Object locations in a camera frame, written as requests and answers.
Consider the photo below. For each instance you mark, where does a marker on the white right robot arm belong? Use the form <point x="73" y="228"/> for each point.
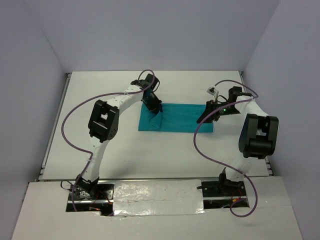
<point x="257" y="138"/>

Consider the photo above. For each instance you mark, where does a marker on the white foam cover block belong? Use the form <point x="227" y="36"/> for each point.
<point x="157" y="198"/>

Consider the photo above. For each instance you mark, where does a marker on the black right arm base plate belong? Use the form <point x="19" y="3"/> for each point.
<point x="229" y="188"/>

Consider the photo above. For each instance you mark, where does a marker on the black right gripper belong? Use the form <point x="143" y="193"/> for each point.
<point x="211" y="106"/>

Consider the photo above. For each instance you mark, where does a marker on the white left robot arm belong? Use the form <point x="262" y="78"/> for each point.
<point x="104" y="123"/>

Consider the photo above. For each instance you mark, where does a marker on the teal t shirt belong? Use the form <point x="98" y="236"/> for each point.
<point x="174" y="118"/>

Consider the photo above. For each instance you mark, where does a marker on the white front cover board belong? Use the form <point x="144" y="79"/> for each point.
<point x="43" y="216"/>

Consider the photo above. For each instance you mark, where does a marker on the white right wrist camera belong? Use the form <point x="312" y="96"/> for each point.
<point x="213" y="92"/>

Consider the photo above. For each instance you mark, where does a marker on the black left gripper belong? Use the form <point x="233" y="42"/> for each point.
<point x="157" y="104"/>

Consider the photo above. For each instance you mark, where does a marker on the silver mounting rail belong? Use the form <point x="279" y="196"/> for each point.
<point x="105" y="192"/>

